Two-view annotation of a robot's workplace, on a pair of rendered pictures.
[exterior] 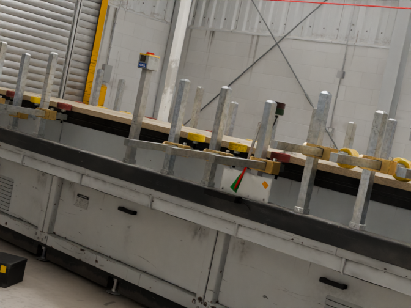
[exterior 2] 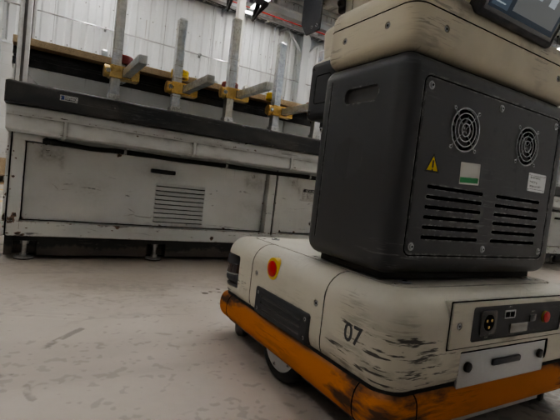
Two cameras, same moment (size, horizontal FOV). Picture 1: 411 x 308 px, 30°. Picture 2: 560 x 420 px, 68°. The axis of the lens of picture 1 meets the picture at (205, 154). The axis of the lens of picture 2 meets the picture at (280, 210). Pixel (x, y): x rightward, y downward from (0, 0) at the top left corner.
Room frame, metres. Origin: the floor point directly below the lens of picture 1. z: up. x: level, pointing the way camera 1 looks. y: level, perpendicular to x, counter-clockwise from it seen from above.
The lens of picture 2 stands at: (3.58, 3.07, 0.43)
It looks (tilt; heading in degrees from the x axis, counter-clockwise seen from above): 3 degrees down; 287
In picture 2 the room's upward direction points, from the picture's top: 7 degrees clockwise
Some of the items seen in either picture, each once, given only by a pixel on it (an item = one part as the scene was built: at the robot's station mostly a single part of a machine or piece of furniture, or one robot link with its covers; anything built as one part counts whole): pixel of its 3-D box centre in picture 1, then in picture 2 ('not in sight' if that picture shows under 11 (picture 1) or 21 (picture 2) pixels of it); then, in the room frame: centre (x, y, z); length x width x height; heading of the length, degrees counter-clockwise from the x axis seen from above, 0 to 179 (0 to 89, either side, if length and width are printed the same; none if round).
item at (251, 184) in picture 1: (244, 184); not in sight; (3.11, -0.18, 0.75); 0.26 x 0.01 x 0.10; 48
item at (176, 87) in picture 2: not in sight; (181, 89); (4.59, 1.44, 0.80); 0.14 x 0.06 x 0.05; 48
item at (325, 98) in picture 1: (313, 153); not in sight; (2.94, -0.41, 0.94); 0.04 x 0.04 x 0.48; 48
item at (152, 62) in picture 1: (148, 63); not in sight; (3.61, 0.35, 1.18); 0.07 x 0.07 x 0.08; 48
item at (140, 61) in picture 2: not in sight; (130, 71); (4.68, 1.68, 0.81); 0.43 x 0.03 x 0.04; 138
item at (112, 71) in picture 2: not in sight; (121, 73); (4.76, 1.63, 0.81); 0.14 x 0.06 x 0.05; 48
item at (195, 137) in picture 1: (194, 144); not in sight; (3.49, 0.06, 0.85); 0.08 x 0.08 x 0.11
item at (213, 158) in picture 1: (248, 164); not in sight; (2.99, -0.17, 0.84); 0.43 x 0.03 x 0.04; 138
